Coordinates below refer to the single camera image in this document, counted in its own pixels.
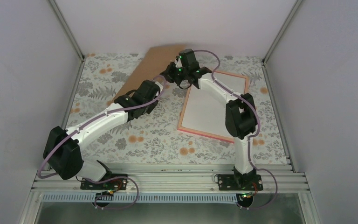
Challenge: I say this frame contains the sunset landscape photo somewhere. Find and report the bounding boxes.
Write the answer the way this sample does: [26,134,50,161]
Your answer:
[181,72,248,140]

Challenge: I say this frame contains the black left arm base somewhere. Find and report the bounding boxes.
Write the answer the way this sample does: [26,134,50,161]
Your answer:
[80,173,128,191]

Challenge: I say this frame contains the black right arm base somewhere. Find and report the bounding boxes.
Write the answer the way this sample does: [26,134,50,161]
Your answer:
[216,169,263,191]

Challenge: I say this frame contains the aluminium rail base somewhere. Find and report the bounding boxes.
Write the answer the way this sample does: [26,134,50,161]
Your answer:
[20,164,320,224]

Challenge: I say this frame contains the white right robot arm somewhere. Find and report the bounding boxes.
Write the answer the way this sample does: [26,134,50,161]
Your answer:
[161,49,260,190]

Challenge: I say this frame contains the brown cardboard backing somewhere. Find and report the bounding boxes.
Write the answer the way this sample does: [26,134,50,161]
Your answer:
[113,44,186,99]

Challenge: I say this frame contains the floral patterned tablecloth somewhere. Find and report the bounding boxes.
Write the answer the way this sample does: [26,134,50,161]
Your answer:
[67,52,287,165]

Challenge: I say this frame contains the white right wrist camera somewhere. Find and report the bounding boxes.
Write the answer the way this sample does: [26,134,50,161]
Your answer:
[175,58,183,70]

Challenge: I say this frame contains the pink wooden picture frame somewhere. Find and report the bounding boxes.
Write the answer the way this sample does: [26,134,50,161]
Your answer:
[177,69,250,143]

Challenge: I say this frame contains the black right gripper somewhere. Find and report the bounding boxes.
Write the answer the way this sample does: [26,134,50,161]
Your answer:
[160,62,189,86]

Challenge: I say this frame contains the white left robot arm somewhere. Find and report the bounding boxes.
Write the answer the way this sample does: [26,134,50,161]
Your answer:
[37,80,164,189]

